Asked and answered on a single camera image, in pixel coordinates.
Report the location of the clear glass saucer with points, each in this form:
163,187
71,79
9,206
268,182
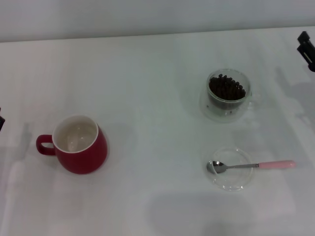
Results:
231,180

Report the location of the clear double-wall glass cup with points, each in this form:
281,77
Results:
205,106

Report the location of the pile of coffee beans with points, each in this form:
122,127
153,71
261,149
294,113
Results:
226,88

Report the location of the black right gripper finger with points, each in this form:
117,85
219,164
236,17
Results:
305,38
307,57

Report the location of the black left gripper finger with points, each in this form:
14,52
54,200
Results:
2,123

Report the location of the red ceramic mug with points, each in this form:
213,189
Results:
81,159

